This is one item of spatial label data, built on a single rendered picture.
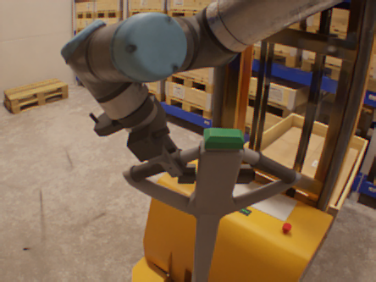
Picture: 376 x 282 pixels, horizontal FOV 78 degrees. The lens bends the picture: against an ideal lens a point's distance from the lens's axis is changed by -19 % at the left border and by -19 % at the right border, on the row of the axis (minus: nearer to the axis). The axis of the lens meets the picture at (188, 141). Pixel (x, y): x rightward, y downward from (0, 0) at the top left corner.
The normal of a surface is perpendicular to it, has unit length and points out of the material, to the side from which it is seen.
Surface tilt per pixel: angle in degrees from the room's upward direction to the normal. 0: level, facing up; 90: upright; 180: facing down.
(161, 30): 78
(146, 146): 106
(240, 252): 74
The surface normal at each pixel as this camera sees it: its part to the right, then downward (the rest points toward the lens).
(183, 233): -0.62, 0.05
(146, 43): 0.66, 0.18
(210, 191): 0.01, 0.68
